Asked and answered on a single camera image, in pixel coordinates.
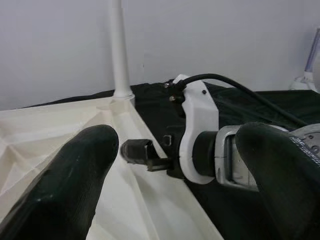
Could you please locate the white plastic children table top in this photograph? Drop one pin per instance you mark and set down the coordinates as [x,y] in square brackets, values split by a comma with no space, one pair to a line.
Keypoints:
[137,200]

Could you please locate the white plastic table leg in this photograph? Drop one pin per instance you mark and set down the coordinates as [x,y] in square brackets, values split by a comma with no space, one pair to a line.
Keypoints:
[120,50]

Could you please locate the white standing fan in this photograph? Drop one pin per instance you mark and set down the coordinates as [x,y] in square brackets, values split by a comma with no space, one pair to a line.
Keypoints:
[303,80]

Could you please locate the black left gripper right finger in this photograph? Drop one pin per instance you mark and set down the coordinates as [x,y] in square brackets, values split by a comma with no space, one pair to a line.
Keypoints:
[287,187]

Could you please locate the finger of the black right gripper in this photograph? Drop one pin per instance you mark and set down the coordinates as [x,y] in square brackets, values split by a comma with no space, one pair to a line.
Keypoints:
[137,151]

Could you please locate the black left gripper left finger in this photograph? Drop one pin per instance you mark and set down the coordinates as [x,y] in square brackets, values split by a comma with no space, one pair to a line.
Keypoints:
[62,187]

